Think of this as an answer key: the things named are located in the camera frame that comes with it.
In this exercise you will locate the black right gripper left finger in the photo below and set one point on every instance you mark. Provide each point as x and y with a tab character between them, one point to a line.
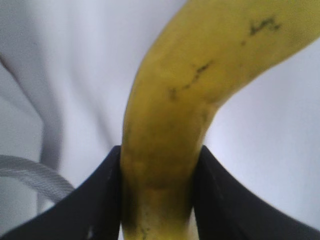
91	212

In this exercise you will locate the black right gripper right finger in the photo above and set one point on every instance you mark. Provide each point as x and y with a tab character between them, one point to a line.
227	210

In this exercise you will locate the yellow banana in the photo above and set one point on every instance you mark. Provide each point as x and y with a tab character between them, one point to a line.
209	51

